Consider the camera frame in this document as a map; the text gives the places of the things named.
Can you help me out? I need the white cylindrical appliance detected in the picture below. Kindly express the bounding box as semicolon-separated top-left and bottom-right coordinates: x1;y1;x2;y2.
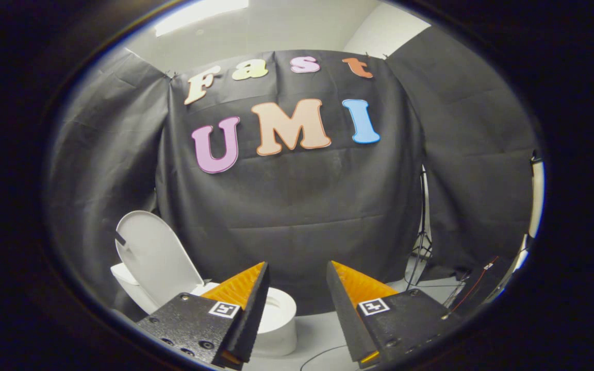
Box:
527;154;546;239

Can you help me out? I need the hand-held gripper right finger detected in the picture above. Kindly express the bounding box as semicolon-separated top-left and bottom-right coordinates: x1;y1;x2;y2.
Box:
326;260;464;369

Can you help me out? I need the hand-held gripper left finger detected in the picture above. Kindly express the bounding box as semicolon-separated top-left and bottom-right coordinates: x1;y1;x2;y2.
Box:
136;261;271;370

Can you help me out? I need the white toilet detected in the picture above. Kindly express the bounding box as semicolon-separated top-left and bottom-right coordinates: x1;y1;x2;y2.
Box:
110;263;298;358

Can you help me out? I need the black backdrop cloth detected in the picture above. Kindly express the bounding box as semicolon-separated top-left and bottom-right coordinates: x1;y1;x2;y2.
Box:
44;26;538;321

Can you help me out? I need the thin black floor cable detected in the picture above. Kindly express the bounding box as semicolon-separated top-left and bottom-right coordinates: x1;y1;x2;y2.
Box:
300;344;350;371

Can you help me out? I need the red cable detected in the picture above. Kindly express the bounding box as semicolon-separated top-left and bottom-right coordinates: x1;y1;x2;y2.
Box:
451;256;500;316

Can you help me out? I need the black light stand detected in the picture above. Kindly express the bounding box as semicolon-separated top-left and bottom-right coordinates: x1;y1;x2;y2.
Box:
405;165;435;290

